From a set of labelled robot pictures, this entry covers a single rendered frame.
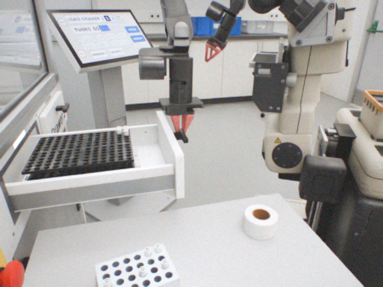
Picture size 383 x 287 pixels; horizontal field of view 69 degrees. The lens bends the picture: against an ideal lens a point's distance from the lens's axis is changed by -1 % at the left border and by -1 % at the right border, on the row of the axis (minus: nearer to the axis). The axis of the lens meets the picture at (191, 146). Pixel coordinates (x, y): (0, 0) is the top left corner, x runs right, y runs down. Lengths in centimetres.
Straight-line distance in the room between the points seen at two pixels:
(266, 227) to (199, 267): 16
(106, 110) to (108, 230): 106
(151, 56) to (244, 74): 339
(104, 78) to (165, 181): 107
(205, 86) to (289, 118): 292
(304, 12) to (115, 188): 60
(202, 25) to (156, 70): 324
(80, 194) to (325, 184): 74
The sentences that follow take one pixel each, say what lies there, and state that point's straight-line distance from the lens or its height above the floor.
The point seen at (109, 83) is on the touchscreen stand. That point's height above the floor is 83.
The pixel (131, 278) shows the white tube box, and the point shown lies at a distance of 52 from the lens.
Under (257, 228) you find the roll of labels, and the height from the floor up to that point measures 79.
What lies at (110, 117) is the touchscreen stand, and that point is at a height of 64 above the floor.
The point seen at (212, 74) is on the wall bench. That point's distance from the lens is 386.
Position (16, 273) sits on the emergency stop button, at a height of 89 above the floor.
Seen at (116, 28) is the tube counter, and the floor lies 111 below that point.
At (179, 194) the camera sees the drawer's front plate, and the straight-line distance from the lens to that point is 61.
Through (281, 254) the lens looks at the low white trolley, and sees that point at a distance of 61.
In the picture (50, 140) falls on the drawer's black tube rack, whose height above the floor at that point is 90.
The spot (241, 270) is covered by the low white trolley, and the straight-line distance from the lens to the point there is 57.
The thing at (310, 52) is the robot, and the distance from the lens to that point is 99.
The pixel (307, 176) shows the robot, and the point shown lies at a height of 70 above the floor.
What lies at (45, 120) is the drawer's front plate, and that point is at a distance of 88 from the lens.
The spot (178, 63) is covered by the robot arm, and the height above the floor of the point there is 108.
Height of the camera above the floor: 119
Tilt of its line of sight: 26 degrees down
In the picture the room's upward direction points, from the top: straight up
